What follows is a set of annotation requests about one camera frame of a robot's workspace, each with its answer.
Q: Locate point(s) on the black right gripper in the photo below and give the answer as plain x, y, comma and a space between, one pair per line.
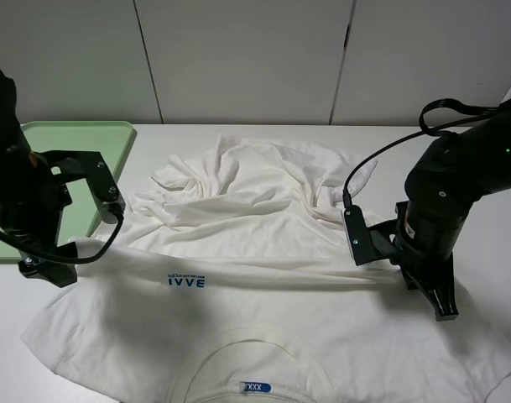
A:
421, 243

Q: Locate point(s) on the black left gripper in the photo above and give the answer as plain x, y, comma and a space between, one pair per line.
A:
32, 201

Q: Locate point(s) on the white short sleeve t-shirt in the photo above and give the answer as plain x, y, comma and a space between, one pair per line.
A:
231, 281

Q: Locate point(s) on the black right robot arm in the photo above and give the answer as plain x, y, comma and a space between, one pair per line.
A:
455, 171

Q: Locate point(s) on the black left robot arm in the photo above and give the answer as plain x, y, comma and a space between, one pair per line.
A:
14, 146

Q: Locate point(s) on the light green plastic tray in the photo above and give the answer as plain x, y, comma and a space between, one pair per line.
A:
113, 139

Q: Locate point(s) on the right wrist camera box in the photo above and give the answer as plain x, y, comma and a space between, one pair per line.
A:
358, 236

